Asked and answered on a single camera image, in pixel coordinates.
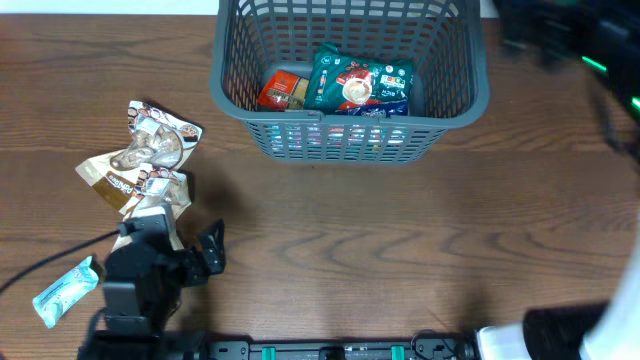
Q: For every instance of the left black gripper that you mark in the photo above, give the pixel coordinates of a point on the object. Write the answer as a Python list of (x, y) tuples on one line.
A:
[(195, 262)]

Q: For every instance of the colourful tissue pack strip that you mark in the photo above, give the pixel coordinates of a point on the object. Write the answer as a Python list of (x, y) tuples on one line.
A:
[(375, 109)]

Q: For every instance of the green Nescafe coffee bag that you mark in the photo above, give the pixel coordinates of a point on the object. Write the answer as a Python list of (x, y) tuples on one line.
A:
[(340, 82)]

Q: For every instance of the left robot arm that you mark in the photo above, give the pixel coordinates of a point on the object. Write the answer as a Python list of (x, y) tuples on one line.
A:
[(142, 290)]

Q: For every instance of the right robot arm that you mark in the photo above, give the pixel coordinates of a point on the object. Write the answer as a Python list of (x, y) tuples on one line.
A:
[(553, 270)]

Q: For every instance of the lower beige snack pouch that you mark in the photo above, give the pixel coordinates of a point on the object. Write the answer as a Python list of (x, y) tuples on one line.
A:
[(157, 186)]

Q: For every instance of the upper brown snack pouch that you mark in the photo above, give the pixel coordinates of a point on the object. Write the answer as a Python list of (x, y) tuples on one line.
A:
[(158, 138)]

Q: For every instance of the brown snack pouch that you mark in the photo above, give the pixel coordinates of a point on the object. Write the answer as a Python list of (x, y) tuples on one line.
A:
[(117, 187), (158, 138)]

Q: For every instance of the middle brown snack pouch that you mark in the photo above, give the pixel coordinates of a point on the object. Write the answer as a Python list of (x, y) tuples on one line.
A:
[(117, 187)]

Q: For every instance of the light blue wipes packet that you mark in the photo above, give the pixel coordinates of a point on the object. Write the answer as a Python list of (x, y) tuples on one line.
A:
[(53, 302)]

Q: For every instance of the grey plastic basket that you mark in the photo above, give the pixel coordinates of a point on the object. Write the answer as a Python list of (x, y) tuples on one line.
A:
[(443, 39)]

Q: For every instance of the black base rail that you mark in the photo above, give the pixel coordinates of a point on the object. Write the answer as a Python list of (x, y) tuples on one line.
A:
[(425, 345)]

